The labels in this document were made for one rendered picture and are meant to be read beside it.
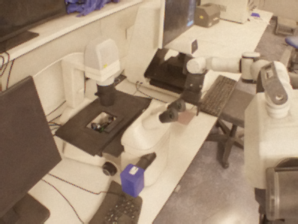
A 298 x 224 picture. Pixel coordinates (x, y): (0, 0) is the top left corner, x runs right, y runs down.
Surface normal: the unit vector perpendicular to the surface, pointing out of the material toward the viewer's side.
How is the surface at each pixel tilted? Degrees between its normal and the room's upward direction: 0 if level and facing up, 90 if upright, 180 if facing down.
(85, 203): 0
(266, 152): 43
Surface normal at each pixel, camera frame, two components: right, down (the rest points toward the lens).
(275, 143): -0.42, -0.25
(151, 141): 0.65, -0.26
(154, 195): 0.00, -0.79
